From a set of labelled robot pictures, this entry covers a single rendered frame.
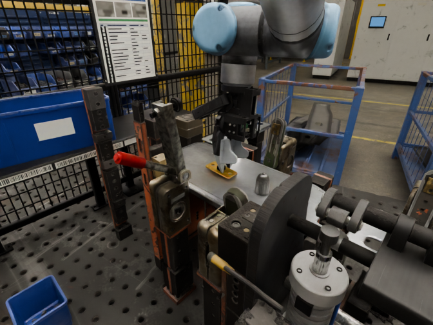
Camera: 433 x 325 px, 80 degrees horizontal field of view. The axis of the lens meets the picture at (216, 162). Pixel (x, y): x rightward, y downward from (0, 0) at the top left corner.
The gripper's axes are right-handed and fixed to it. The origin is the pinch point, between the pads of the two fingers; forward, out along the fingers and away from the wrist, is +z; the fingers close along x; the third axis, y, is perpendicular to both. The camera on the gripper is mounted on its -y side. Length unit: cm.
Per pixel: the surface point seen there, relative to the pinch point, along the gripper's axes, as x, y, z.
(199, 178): -6.0, -3.0, 2.8
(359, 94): 166, 3, -5
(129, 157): -26.1, -2.0, -9.1
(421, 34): 774, 12, -95
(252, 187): -1.3, 9.4, 2.5
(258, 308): -31.9, 27.0, -1.9
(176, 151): -16.8, -0.1, -8.0
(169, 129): -18.5, -0.2, -12.8
